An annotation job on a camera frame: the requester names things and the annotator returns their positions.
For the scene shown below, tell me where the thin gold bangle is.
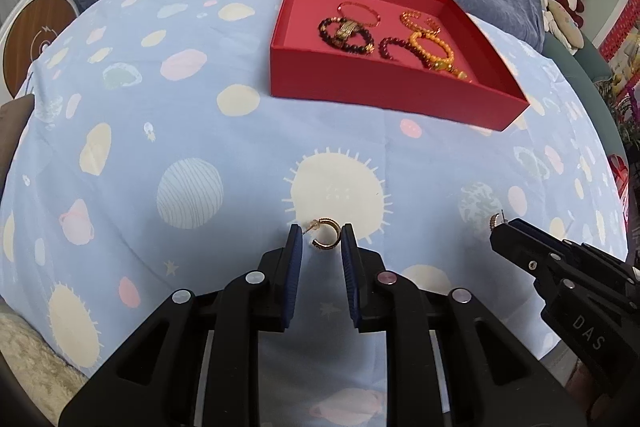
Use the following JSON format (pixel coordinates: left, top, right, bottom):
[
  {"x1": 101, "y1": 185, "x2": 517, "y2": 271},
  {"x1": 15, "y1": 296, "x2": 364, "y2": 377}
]
[{"x1": 337, "y1": 2, "x2": 383, "y2": 28}]

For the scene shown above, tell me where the red box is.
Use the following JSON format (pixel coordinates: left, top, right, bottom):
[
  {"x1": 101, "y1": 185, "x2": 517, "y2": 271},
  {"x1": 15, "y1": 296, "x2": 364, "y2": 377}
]
[{"x1": 269, "y1": 0, "x2": 531, "y2": 132}]

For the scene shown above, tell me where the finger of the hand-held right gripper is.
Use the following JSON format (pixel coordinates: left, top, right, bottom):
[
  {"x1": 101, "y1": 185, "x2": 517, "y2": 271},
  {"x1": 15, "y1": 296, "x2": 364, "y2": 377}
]
[
  {"x1": 507, "y1": 218, "x2": 640, "y2": 280},
  {"x1": 490, "y1": 227, "x2": 581, "y2": 298}
]

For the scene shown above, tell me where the round white wooden side table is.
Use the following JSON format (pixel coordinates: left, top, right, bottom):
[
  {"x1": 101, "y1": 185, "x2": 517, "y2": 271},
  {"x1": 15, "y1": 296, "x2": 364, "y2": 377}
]
[{"x1": 0, "y1": 0, "x2": 81, "y2": 102}]

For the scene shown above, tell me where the yellow bead bracelet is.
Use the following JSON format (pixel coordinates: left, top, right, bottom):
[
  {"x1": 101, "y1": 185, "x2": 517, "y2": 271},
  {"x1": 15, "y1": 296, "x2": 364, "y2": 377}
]
[{"x1": 407, "y1": 31, "x2": 473, "y2": 82}]

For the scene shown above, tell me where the thin gold chain bracelet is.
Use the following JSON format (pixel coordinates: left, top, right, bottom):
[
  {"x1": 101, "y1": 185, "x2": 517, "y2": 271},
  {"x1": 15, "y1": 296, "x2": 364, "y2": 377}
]
[{"x1": 400, "y1": 9, "x2": 441, "y2": 35}]

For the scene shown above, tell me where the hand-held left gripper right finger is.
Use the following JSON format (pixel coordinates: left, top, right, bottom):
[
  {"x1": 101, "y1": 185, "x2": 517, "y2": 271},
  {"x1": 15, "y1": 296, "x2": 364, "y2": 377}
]
[{"x1": 340, "y1": 223, "x2": 588, "y2": 427}]

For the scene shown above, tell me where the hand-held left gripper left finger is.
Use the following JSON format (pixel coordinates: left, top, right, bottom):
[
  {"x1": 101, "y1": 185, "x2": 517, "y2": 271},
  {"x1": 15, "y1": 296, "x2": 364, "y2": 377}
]
[{"x1": 59, "y1": 223, "x2": 305, "y2": 427}]

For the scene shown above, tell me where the beige rug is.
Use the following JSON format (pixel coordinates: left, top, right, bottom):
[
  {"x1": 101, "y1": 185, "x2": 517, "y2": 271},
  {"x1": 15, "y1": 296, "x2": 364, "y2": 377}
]
[{"x1": 0, "y1": 297, "x2": 91, "y2": 408}]

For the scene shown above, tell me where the dark red bead bracelet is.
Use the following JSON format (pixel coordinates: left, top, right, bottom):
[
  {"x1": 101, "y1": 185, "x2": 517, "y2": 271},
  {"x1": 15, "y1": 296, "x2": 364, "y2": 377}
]
[{"x1": 378, "y1": 36, "x2": 416, "y2": 60}]

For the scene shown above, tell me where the beige plush toy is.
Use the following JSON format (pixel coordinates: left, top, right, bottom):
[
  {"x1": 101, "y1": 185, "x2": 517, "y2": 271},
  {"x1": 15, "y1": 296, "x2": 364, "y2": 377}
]
[{"x1": 541, "y1": 0, "x2": 586, "y2": 54}]

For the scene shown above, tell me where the red gift bag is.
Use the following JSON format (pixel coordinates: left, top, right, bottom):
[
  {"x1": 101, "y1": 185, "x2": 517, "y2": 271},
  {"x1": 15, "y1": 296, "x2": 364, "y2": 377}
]
[{"x1": 611, "y1": 154, "x2": 632, "y2": 214}]

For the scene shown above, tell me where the light blue planet print blanket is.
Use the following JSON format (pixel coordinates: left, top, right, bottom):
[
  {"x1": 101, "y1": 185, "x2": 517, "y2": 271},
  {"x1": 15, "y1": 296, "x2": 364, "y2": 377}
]
[{"x1": 0, "y1": 0, "x2": 631, "y2": 427}]

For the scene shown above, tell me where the wide gold chain bracelet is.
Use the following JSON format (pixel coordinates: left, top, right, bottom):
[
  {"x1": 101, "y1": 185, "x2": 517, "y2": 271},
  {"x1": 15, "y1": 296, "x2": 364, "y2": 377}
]
[{"x1": 332, "y1": 19, "x2": 360, "y2": 48}]

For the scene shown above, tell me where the purple bead bracelet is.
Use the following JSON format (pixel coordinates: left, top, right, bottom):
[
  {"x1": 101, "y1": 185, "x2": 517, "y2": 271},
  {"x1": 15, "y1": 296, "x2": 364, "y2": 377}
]
[{"x1": 319, "y1": 18, "x2": 375, "y2": 56}]

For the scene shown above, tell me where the green bed frame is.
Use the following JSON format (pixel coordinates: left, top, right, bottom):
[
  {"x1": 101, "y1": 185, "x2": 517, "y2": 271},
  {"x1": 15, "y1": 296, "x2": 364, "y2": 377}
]
[{"x1": 507, "y1": 0, "x2": 626, "y2": 158}]

